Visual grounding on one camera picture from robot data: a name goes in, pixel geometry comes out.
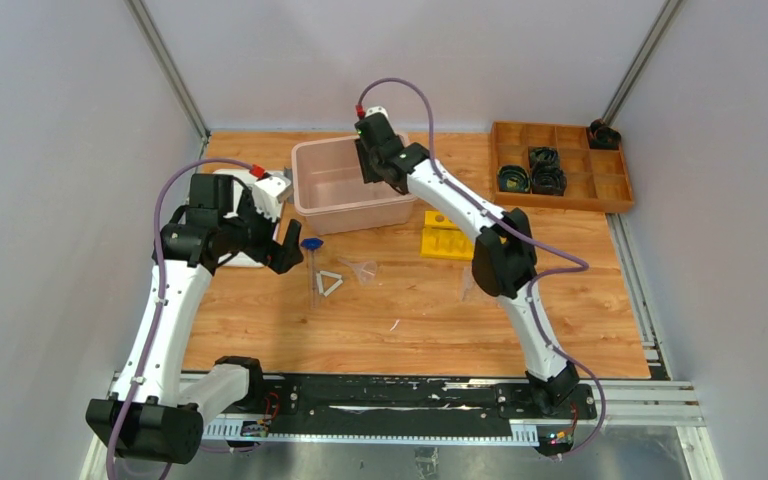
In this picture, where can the aluminium frame post left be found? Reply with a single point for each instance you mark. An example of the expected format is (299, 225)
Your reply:
(155, 42)

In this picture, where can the aluminium frame post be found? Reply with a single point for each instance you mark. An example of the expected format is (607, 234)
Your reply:
(155, 42)
(655, 34)

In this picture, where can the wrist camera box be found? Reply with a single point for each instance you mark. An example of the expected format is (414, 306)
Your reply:
(376, 110)
(270, 194)

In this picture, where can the wooden compartment tray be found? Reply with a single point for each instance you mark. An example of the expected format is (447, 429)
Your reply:
(560, 166)

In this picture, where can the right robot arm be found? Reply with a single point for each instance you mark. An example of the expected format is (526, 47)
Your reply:
(504, 259)

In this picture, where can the white clay triangle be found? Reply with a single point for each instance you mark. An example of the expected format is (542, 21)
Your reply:
(328, 282)

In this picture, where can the yellow test tube rack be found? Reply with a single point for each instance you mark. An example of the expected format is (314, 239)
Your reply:
(442, 239)

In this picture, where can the pink plastic storage bin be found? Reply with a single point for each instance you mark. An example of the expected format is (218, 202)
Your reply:
(330, 194)

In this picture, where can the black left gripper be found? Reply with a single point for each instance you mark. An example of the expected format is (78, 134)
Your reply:
(268, 240)

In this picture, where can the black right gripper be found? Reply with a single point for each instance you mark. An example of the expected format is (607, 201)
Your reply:
(369, 173)

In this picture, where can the clear glass funnel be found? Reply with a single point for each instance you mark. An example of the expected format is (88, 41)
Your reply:
(364, 271)

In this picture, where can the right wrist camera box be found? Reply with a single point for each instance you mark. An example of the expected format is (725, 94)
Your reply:
(376, 110)

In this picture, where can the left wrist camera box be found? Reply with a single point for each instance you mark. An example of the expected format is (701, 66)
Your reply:
(270, 194)

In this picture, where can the aluminium frame post right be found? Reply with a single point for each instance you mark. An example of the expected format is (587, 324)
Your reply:
(655, 34)

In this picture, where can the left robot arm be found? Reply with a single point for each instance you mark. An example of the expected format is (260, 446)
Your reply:
(148, 415)

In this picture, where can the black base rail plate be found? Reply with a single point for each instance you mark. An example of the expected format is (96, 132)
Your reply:
(409, 407)

